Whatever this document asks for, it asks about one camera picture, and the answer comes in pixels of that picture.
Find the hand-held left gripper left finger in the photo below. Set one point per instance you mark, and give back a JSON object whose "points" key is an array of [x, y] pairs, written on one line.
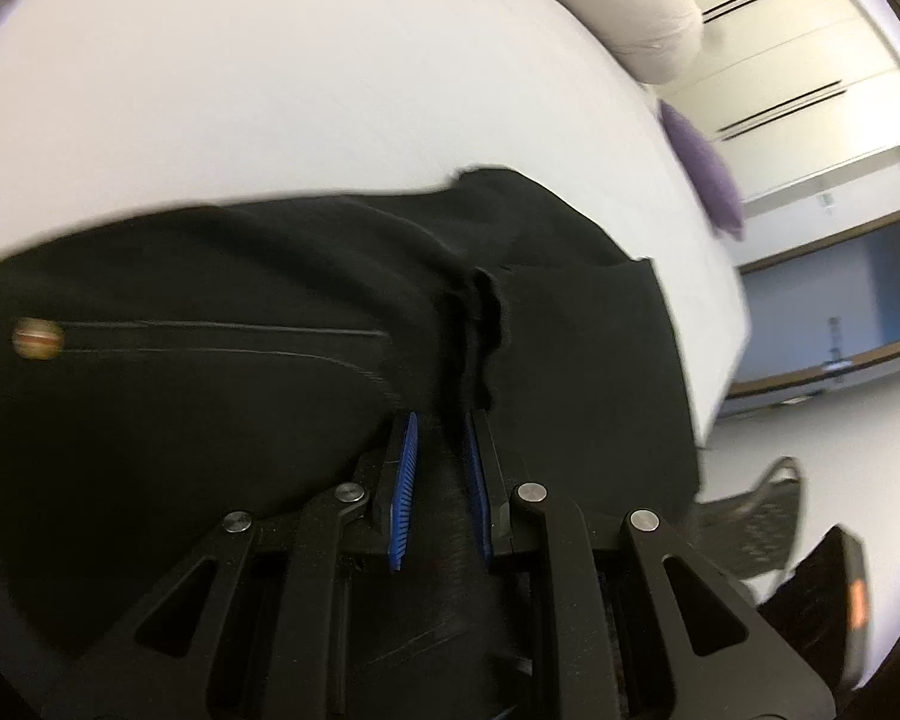
{"points": [[405, 480]]}

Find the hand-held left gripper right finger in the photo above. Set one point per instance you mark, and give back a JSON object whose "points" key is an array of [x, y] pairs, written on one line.
{"points": [[476, 480]]}

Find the black denim pants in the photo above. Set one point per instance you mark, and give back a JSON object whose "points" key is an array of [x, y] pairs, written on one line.
{"points": [[195, 405]]}

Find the black mesh basket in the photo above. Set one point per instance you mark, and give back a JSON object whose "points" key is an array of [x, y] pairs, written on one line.
{"points": [[757, 517]]}

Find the wood framed dark screen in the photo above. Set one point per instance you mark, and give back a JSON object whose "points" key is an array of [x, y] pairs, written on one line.
{"points": [[832, 300]]}

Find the purple pillow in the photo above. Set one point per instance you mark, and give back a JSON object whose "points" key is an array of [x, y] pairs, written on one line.
{"points": [[709, 165]]}

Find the bed with white sheet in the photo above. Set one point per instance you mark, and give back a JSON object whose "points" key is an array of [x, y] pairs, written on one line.
{"points": [[307, 75]]}

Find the rolled white duvet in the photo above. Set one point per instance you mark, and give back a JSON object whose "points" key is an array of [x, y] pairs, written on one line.
{"points": [[630, 7]]}

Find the white wardrobe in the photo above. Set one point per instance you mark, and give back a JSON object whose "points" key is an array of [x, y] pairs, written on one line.
{"points": [[810, 52]]}

